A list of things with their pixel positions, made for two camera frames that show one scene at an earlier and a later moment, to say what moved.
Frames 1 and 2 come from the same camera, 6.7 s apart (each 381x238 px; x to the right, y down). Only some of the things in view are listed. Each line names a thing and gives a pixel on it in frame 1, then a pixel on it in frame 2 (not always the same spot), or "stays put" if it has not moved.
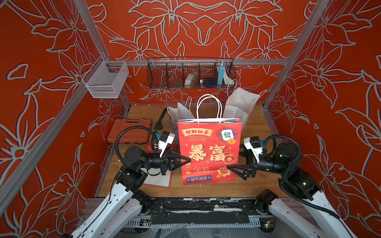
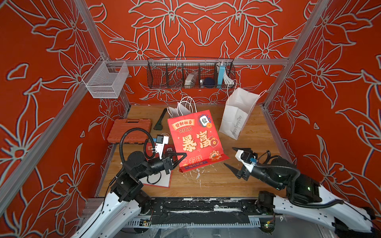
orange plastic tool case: x=135 y=135 stays put
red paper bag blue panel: x=198 y=178 → x=195 y=140
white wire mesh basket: x=106 y=79 stays put
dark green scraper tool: x=158 y=126 stays put
